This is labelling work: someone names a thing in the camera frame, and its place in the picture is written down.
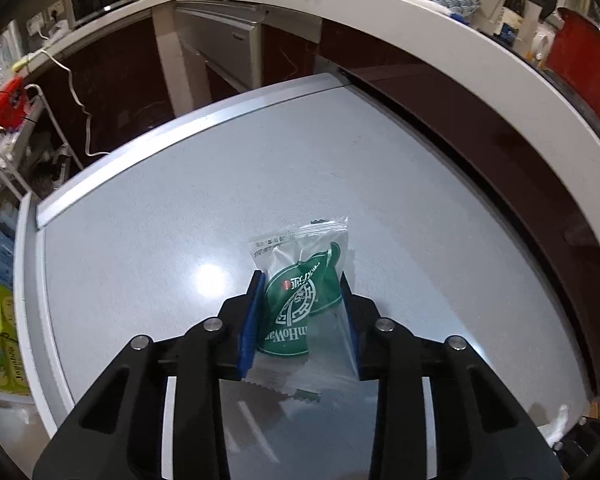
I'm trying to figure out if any white power cable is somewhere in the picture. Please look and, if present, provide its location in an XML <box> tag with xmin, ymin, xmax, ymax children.
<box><xmin>15</xmin><ymin>47</ymin><xmax>112</xmax><ymax>159</ymax></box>

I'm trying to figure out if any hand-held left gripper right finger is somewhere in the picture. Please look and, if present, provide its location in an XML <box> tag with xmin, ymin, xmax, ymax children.
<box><xmin>339</xmin><ymin>274</ymin><xmax>563</xmax><ymax>480</ymax></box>

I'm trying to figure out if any silver built-in appliance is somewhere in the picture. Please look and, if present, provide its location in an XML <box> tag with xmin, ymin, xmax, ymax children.
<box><xmin>175</xmin><ymin>2</ymin><xmax>267</xmax><ymax>94</ymax></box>

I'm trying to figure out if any white wall socket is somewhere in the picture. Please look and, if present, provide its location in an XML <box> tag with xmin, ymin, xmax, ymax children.
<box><xmin>26</xmin><ymin>0</ymin><xmax>72</xmax><ymax>37</ymax></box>

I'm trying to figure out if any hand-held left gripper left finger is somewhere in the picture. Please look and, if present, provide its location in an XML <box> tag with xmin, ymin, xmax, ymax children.
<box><xmin>32</xmin><ymin>270</ymin><xmax>266</xmax><ymax>480</ymax></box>

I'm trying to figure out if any dark glass bottle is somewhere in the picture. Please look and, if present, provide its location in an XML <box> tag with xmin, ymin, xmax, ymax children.
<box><xmin>495</xmin><ymin>0</ymin><xmax>529</xmax><ymax>44</ymax></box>

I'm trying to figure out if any red box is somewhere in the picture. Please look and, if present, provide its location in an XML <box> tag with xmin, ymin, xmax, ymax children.
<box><xmin>0</xmin><ymin>77</ymin><xmax>32</xmax><ymax>127</ymax></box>

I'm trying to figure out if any white kitchen countertop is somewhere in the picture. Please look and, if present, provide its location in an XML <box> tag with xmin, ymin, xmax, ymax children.
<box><xmin>20</xmin><ymin>0</ymin><xmax>600</xmax><ymax>176</ymax></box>

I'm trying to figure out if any yellow-green carton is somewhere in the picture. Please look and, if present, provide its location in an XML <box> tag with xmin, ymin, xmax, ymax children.
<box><xmin>0</xmin><ymin>327</ymin><xmax>32</xmax><ymax>395</ymax></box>
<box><xmin>0</xmin><ymin>284</ymin><xmax>20</xmax><ymax>342</ymax></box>

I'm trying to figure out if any white wire rack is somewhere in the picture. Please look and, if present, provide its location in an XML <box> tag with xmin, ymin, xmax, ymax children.
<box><xmin>0</xmin><ymin>85</ymin><xmax>87</xmax><ymax>202</ymax></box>

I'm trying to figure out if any clear wrapper with green label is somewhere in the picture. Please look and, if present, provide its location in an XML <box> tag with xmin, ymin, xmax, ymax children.
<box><xmin>247</xmin><ymin>216</ymin><xmax>362</xmax><ymax>404</ymax></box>

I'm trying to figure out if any white crumpled tissue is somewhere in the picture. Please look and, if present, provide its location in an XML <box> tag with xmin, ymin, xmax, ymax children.
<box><xmin>535</xmin><ymin>402</ymin><xmax>572</xmax><ymax>449</ymax></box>

